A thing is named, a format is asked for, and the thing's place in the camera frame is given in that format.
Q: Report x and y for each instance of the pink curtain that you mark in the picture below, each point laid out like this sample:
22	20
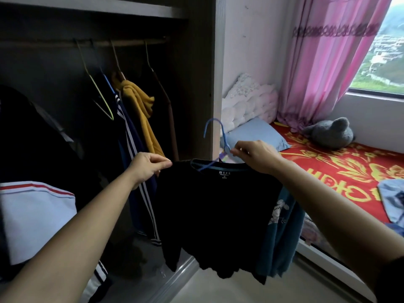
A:
328	59

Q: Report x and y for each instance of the person's right forearm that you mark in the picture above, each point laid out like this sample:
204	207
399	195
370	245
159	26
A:
337	217

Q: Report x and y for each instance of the person's left hand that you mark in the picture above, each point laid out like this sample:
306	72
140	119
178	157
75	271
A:
145	167

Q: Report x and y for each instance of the white tufted headboard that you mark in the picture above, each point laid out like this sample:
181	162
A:
247	102

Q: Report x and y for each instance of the brown clothes hanger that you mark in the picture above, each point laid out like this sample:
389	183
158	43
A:
162	100

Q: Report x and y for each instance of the light blue pillow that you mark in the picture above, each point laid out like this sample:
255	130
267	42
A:
255	135

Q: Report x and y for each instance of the blue clothes hanger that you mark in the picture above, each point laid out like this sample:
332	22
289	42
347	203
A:
214	145

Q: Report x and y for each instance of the teal printed garment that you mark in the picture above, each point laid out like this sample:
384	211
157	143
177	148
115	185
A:
281	233

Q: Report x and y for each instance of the person's right thumb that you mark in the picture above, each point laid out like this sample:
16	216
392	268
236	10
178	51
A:
244	157

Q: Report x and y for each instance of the black long-sleeve shirt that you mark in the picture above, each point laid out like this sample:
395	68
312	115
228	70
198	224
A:
214	217

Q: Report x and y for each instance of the white bed frame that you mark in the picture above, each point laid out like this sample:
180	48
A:
334	268

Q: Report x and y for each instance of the navy striped jacket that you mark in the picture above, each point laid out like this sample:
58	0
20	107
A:
135	167

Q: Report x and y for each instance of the red floral bed sheet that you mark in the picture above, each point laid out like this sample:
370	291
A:
344	173

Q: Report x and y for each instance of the light blue printed cloth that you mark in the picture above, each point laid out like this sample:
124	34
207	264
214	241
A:
393	201

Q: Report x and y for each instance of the mustard yellow garment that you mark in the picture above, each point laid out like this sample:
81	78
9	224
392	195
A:
140	113

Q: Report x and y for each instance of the window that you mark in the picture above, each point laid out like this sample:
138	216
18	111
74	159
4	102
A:
380	50

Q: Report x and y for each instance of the wardrobe hanging rod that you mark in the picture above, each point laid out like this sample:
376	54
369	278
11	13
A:
83	43

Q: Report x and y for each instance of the person's right hand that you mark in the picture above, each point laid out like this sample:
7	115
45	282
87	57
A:
257	156

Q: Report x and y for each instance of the black hanging garment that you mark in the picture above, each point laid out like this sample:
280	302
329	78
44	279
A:
38	138

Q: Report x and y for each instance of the grey plush toy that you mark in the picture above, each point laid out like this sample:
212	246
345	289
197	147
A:
329	132

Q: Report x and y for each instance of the person's left forearm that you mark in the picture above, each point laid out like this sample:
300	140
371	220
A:
68	242

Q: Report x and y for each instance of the wooden wardrobe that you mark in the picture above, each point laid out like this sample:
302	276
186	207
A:
104	123

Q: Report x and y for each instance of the white garment with red stripe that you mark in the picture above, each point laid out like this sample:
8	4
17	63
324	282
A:
38	217

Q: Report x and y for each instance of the person's left thumb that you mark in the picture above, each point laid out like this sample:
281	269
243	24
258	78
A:
161	166

